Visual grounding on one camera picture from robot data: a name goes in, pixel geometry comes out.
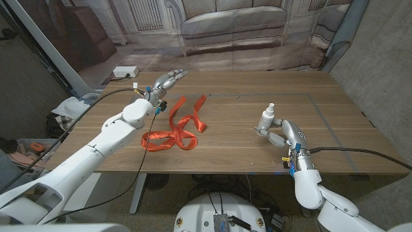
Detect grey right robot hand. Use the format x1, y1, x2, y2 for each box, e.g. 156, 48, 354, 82
254, 117, 315, 172

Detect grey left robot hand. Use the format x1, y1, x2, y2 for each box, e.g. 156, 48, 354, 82
144, 69, 189, 109

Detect small white spray bottle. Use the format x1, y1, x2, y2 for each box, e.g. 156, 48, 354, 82
257, 102, 276, 131

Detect orange satin ribbon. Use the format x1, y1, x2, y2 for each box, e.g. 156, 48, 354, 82
140, 94, 208, 152

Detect white power strip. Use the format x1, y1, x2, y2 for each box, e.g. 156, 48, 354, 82
112, 66, 140, 78

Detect white crumpled cloth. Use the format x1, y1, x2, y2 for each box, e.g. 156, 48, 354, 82
51, 95, 93, 119

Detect dark plaid cloth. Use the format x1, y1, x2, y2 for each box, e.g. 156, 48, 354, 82
46, 112, 78, 141

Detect blue-grey rolled backdrop tube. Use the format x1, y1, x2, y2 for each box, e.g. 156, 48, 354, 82
321, 0, 371, 72

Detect white slanted pole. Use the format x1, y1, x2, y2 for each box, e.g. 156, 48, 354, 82
5, 0, 94, 97

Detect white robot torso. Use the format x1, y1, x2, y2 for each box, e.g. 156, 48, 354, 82
173, 192, 267, 232

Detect clear plastic bin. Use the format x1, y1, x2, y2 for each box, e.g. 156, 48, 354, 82
12, 137, 62, 171

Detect person in blue jeans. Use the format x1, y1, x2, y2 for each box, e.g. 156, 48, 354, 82
0, 151, 19, 194

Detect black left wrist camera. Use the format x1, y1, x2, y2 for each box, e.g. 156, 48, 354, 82
154, 100, 168, 115

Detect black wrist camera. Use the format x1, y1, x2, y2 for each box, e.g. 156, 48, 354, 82
282, 156, 295, 177
154, 100, 168, 115

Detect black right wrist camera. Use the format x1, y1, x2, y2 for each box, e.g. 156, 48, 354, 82
282, 156, 295, 177

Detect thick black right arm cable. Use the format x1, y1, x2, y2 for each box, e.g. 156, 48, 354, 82
308, 146, 412, 171

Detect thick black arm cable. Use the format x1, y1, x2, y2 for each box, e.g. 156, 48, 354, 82
308, 146, 412, 171
0, 88, 147, 194

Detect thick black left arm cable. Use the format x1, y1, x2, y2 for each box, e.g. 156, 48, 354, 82
0, 88, 147, 194

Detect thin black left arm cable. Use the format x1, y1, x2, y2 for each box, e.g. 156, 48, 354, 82
43, 112, 158, 225

